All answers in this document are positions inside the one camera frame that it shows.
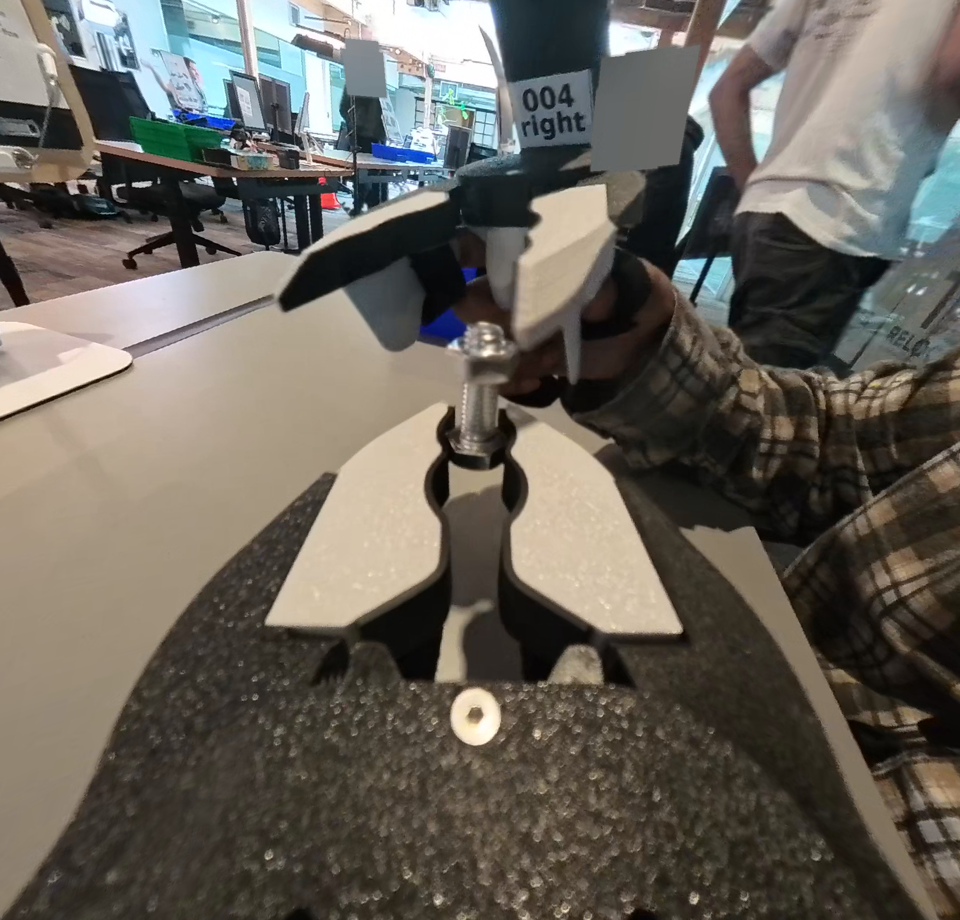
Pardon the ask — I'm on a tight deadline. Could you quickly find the instruction tablet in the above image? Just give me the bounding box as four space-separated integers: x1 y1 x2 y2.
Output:
0 0 100 184

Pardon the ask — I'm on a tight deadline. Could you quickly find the silver hex bolt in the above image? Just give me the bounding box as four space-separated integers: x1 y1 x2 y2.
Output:
447 322 519 471

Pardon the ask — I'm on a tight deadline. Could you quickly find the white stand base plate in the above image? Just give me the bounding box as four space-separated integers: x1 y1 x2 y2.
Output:
0 322 134 420

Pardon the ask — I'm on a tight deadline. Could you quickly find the person's right hand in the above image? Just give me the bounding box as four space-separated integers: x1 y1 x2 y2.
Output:
453 233 678 411

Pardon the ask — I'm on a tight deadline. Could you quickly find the black backpack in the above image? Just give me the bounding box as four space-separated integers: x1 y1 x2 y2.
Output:
243 198 283 251

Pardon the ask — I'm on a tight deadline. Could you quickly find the operator arm plaid sleeve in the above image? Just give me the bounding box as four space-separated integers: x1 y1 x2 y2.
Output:
780 447 960 910

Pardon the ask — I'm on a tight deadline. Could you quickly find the black office chair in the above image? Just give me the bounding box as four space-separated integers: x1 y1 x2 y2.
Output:
122 179 243 271

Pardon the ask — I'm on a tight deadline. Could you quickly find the curved grey banner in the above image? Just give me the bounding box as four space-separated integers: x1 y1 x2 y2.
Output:
478 26 520 143

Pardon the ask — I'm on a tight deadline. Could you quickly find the wooden office desk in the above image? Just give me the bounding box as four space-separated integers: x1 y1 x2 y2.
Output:
93 140 355 270

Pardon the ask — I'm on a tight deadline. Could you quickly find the green plastic crate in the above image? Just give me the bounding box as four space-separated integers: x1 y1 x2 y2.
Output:
129 116 223 163

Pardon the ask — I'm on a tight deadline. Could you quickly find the black metal cabinet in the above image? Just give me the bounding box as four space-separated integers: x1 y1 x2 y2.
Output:
686 166 741 261

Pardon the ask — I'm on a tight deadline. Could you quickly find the wall poster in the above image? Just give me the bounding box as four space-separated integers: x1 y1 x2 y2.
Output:
159 50 209 116

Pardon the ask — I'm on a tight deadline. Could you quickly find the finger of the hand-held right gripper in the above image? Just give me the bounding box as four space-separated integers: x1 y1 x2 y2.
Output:
276 188 462 352
513 185 621 386

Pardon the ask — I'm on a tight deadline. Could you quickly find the black desktop monitor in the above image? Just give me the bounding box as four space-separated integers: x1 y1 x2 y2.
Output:
258 76 294 142
225 71 268 136

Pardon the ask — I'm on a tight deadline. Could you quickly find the blue plastic storage bin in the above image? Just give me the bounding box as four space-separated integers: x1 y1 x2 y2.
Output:
420 307 471 345

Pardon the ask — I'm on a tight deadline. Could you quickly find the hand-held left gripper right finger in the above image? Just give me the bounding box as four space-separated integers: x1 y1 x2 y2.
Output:
501 410 686 645

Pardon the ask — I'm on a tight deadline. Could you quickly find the person's right forearm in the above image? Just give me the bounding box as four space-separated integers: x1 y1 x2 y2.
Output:
562 290 960 546

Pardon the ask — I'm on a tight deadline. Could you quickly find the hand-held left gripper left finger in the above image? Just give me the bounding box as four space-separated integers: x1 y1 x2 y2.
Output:
264 402 453 641

